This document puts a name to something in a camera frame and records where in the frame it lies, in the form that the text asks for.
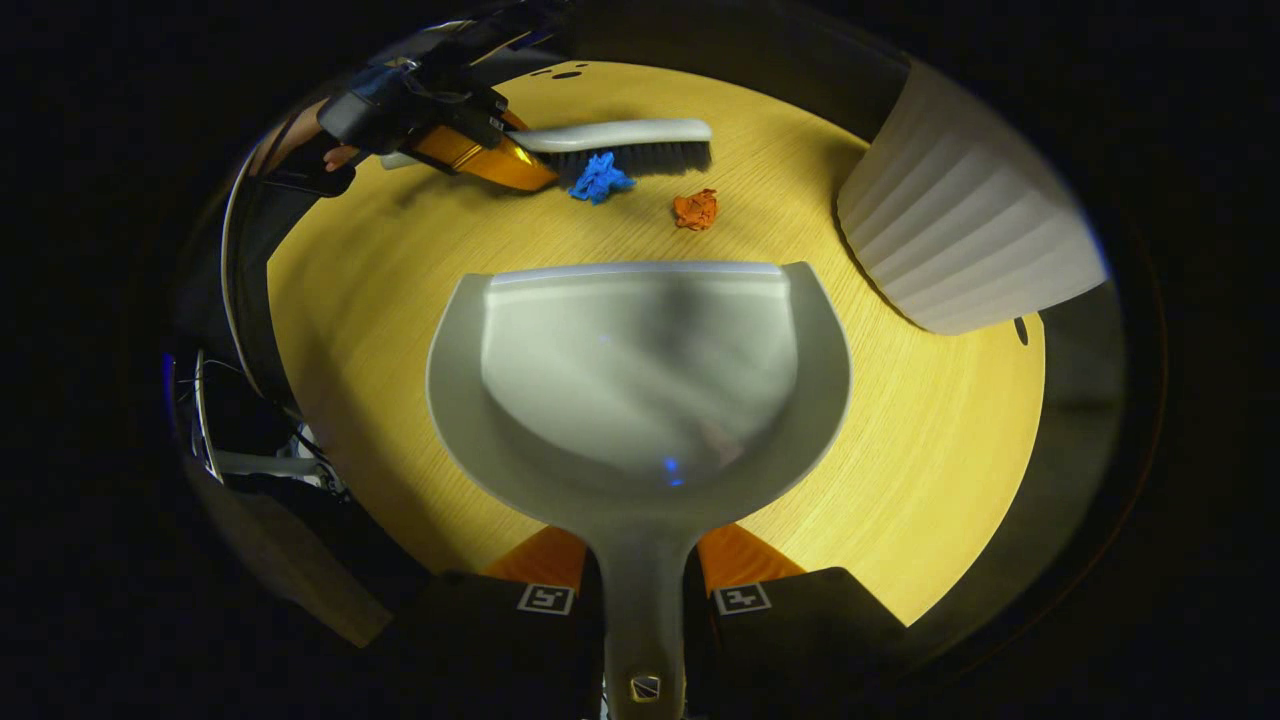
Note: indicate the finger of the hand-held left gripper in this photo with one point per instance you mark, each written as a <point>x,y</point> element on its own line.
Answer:
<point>480,160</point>
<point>514,120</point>

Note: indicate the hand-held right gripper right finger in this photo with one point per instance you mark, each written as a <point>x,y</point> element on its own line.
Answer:
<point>800,650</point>

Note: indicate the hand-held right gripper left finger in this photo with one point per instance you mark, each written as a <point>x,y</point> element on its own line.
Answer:
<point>490,650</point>

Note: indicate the blue paper trash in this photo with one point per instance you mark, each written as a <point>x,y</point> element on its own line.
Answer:
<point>600,180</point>

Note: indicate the small grey broom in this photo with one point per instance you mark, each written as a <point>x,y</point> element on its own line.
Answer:
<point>620,134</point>

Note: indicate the orange paper trash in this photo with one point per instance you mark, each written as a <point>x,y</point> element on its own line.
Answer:
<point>696,210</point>

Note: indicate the grey plastic dustpan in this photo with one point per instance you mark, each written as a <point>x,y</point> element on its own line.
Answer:
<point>640,380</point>

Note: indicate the white ribbed garbage bin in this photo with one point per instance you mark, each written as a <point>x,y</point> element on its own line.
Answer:
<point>960,230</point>

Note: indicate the tan cloth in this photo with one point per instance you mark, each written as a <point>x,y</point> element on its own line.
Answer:
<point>300,560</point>

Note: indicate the silver metal frame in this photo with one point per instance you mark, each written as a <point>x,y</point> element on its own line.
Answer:
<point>205,420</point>

